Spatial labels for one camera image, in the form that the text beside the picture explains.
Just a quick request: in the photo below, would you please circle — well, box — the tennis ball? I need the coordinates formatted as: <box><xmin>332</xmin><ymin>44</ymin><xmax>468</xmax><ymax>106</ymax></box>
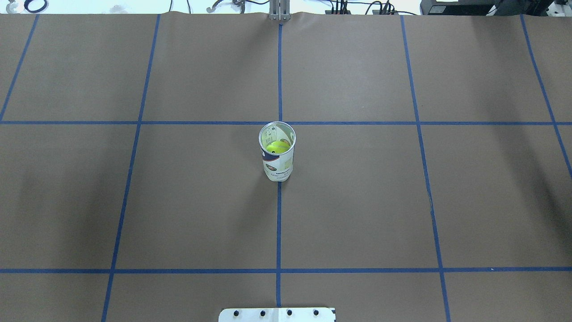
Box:
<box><xmin>265</xmin><ymin>140</ymin><xmax>291</xmax><ymax>155</ymax></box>

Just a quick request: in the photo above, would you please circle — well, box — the clear tennis ball can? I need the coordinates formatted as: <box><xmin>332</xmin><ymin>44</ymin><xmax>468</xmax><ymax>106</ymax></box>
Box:
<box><xmin>258</xmin><ymin>122</ymin><xmax>296</xmax><ymax>182</ymax></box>

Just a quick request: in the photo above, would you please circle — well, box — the reacher grabber stick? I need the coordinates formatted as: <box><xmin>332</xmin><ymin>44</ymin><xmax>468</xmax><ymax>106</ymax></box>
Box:
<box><xmin>206</xmin><ymin>0</ymin><xmax>246</xmax><ymax>14</ymax></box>

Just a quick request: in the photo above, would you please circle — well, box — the blue tape roll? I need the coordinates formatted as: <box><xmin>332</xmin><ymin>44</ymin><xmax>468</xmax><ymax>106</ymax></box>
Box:
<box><xmin>23</xmin><ymin>0</ymin><xmax>49</xmax><ymax>14</ymax></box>

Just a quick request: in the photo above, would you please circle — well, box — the aluminium frame post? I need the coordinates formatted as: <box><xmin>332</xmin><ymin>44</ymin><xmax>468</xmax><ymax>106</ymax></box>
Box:
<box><xmin>269</xmin><ymin>0</ymin><xmax>291</xmax><ymax>22</ymax></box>

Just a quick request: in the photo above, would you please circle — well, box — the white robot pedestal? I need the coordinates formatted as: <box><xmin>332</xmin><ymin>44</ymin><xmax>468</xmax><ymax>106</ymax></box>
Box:
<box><xmin>218</xmin><ymin>307</ymin><xmax>336</xmax><ymax>322</ymax></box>

